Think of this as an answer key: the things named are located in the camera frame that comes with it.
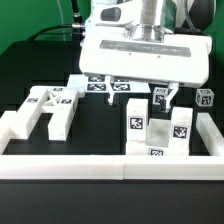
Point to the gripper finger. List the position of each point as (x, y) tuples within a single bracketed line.
[(111, 90), (173, 88)]

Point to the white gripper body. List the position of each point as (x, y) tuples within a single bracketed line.
[(154, 41)]

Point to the white chair back frame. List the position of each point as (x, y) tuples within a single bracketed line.
[(60, 102)]

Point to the white chair seat part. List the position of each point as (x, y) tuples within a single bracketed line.
[(157, 140)]

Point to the white marker sheet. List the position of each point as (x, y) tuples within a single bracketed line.
[(98, 85)]

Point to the white U-shaped fence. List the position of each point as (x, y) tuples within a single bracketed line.
[(103, 167)]

